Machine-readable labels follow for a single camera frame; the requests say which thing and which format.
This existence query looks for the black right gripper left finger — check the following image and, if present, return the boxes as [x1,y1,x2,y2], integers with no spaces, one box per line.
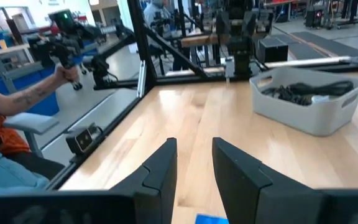
[0,138,178,224]

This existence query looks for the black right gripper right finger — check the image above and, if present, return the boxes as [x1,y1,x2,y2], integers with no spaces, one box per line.
[212,137,358,224]

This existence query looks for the black USB-C cable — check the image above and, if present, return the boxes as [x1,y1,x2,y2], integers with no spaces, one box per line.
[287,80,355,97]

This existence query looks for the blue flat box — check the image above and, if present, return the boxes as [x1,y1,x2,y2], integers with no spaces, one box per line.
[195,213,229,224]

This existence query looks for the grey plastic bin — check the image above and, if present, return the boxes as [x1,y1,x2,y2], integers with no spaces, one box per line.
[249,67,358,137]

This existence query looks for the grey chair armrest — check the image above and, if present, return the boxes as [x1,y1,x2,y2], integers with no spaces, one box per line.
[3,111,60,158]

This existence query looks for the blue storage cabinet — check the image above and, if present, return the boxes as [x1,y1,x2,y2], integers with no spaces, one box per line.
[0,67,61,117]

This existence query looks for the black box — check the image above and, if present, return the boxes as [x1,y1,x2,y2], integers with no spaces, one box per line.
[257,37,289,63]

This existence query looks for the person's hand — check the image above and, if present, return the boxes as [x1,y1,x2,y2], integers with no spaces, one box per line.
[53,64,80,85]

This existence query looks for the wooden workbench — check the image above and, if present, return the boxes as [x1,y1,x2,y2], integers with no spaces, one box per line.
[180,32,230,49]

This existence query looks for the black floor mat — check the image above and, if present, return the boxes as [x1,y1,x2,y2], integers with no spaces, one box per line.
[290,30,358,58]

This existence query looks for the black table-level camera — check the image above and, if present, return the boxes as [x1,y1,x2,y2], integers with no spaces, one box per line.
[65,123,104,156]

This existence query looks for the black braided cable bundle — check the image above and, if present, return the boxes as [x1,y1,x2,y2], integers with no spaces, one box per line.
[260,85,313,106]

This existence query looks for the silver metal bracket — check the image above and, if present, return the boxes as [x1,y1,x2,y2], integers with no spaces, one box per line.
[136,60,147,99]

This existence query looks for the silver aluminium rail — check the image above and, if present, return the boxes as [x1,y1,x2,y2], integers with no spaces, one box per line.
[264,55,352,70]

